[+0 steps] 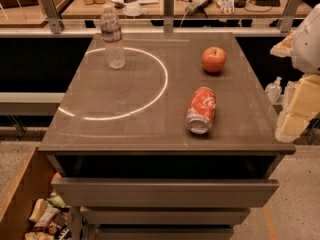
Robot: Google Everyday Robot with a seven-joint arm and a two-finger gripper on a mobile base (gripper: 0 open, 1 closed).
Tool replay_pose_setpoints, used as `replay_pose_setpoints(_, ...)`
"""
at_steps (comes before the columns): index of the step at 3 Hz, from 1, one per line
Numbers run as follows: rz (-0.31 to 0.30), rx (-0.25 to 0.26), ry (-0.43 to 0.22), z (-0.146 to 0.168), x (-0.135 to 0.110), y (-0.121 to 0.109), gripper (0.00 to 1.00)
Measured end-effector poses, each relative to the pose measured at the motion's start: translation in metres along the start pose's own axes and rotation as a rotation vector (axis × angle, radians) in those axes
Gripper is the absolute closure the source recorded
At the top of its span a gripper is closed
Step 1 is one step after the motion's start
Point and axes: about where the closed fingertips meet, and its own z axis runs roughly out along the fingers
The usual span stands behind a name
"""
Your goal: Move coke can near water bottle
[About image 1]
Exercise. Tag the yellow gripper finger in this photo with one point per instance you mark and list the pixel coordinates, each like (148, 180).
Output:
(300, 104)
(283, 48)

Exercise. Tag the red coke can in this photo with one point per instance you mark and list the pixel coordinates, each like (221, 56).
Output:
(201, 111)

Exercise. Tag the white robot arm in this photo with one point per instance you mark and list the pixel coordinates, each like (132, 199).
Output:
(305, 55)

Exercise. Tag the clear sanitizer pump bottle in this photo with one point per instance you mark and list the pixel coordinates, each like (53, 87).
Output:
(273, 90)

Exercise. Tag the clear plastic water bottle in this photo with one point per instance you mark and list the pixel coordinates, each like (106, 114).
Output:
(112, 36)

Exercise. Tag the colourful small box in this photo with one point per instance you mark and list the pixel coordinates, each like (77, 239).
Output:
(226, 6)

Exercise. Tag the red apple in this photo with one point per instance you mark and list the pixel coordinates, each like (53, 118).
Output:
(213, 59)

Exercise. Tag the grey power strip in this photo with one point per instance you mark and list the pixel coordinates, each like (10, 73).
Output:
(194, 6)

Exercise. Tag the grey drawer cabinet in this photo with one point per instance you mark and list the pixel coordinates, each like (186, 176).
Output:
(126, 160)

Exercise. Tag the white plate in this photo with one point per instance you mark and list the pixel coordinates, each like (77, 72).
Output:
(133, 10)

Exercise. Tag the wooden snack bin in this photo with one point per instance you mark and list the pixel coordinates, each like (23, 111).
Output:
(30, 181)

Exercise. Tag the right metal rail bracket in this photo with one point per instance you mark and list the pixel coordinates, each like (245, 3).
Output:
(286, 21)

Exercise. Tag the metal rail bracket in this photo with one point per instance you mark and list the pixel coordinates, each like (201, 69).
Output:
(54, 20)
(286, 21)
(168, 15)

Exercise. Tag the middle metal rail bracket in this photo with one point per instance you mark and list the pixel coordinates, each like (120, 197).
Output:
(168, 15)

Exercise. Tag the left metal rail bracket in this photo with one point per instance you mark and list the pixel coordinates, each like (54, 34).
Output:
(54, 20)

